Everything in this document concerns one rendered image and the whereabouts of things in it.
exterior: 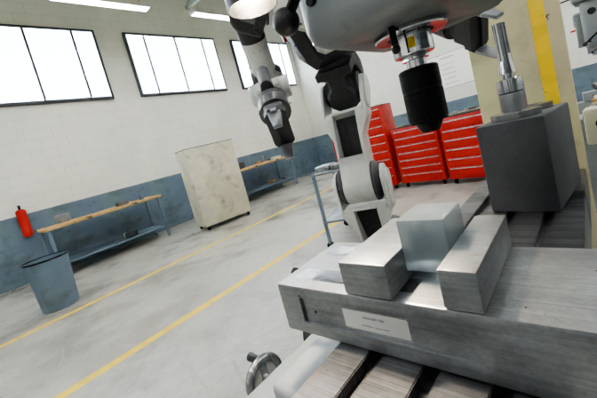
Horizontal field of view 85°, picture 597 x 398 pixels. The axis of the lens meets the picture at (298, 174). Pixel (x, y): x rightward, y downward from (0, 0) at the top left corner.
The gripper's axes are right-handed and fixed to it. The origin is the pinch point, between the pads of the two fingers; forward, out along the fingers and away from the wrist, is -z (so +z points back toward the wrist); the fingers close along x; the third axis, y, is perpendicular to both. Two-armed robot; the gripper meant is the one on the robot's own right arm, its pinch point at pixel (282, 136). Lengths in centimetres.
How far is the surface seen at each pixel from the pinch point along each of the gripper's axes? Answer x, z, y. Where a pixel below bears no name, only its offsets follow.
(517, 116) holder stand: 0.5, -19.7, 45.7
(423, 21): 31.5, -30.9, 20.2
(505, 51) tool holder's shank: 9, -9, 49
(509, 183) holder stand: -10, -27, 41
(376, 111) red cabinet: -288, 367, 144
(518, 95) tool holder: 3, -16, 48
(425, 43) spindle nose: 28.7, -30.6, 20.7
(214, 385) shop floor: -149, -1, -86
